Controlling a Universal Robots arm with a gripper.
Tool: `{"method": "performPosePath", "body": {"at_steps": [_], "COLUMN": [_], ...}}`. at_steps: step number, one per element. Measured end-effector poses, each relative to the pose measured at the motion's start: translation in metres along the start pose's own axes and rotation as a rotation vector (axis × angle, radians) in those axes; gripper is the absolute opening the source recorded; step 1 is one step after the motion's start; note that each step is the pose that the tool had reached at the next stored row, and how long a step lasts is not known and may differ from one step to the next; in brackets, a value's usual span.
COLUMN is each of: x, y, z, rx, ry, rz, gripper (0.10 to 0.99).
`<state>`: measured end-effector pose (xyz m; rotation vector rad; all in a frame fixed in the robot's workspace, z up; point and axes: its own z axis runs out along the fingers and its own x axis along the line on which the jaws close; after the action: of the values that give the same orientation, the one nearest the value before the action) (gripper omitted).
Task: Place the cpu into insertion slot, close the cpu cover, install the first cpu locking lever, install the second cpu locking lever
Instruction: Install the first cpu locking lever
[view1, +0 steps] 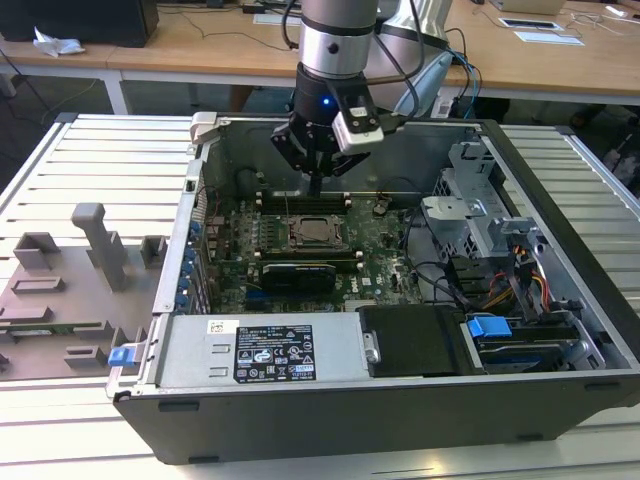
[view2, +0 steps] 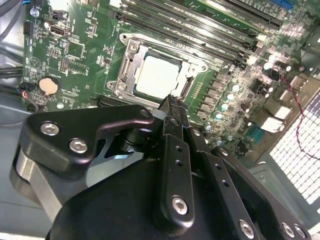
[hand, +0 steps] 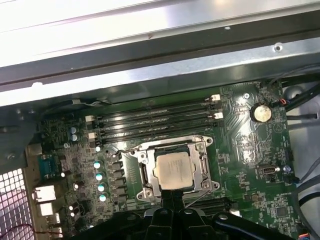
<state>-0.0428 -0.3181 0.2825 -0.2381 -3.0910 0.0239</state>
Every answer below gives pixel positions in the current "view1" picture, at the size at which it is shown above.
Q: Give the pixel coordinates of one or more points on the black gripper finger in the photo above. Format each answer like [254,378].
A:
[292,145]
[345,165]

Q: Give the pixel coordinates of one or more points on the silver green CPU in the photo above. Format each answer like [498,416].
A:
[317,230]

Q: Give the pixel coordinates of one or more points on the black RAM slot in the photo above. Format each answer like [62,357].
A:
[305,251]
[300,209]
[300,200]
[300,205]
[300,196]
[305,258]
[305,261]
[305,254]

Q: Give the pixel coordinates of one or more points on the CPU socket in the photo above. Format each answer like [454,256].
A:
[291,243]

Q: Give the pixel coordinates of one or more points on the blue slot clip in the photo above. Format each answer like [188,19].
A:
[181,301]
[193,231]
[184,286]
[190,259]

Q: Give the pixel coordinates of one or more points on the round silver coin battery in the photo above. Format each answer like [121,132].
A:
[381,206]

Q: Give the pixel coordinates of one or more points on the white paper strip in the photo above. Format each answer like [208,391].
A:
[275,19]

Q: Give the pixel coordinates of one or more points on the wooden desk white legs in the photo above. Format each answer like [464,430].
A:
[210,60]

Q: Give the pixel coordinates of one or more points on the green motherboard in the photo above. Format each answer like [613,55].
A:
[385,272]

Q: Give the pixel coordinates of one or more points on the silver perforated disk bay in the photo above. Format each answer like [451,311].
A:
[450,215]

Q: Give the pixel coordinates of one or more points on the pale blue teach pendant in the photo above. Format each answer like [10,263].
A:
[430,80]

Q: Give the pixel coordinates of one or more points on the black plastic shroud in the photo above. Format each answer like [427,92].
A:
[420,345]

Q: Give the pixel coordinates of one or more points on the hard disk in blue carrier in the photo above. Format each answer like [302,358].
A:
[489,326]

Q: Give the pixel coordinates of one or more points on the white framed dark plate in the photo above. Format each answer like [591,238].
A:
[530,23]

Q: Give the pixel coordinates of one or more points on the silver power supply box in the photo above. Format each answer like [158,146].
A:
[185,350]

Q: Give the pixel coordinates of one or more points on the beige cardboard box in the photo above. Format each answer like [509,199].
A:
[530,6]

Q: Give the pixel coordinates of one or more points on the white paper sheet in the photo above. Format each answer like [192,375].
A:
[550,38]

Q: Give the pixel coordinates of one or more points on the large black box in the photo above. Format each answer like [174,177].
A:
[75,22]

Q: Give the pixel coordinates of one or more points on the black silver PC case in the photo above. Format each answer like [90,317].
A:
[350,415]

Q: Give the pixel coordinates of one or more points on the crumpled white tissue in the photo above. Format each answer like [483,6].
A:
[55,46]

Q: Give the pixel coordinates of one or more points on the grey plastic parts rack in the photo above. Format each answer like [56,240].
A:
[65,295]

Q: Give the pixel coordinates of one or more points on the blue plastic latch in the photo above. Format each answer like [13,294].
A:
[116,357]

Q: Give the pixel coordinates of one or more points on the black chair base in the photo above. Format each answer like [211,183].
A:
[627,155]

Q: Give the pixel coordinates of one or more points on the green RAM stick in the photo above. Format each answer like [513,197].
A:
[60,328]

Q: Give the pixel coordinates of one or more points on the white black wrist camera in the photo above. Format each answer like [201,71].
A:
[357,132]

